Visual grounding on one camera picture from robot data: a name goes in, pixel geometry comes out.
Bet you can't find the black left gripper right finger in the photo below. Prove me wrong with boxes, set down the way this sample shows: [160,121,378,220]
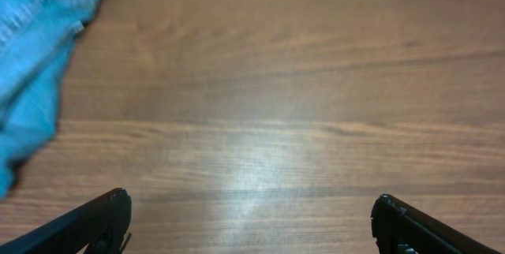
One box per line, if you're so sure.
[371,194,500,254]

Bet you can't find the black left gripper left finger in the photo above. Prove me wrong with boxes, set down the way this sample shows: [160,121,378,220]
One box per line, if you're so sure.
[1,188,132,254]

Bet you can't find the folded blue denim jeans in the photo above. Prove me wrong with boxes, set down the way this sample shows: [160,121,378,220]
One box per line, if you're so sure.
[1,0,100,197]

